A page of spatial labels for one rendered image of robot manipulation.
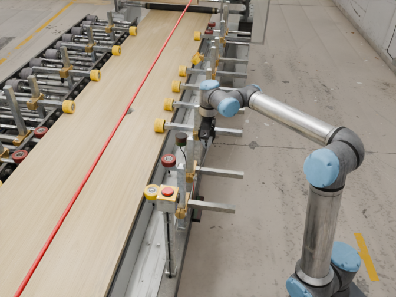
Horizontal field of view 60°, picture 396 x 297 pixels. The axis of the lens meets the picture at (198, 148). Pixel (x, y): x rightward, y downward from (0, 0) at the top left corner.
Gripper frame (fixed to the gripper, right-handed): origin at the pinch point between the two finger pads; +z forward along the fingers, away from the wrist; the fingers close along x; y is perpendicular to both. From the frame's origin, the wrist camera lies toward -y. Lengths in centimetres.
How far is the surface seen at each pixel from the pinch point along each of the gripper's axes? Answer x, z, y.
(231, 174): -15.0, 15.5, -1.9
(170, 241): 6, 5, -57
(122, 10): 134, 16, 255
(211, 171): -3.6, 14.9, -1.7
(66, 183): 66, 11, -29
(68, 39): 160, 19, 168
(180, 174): 7.3, -8.2, -31.2
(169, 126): 25.0, 5.5, 22.5
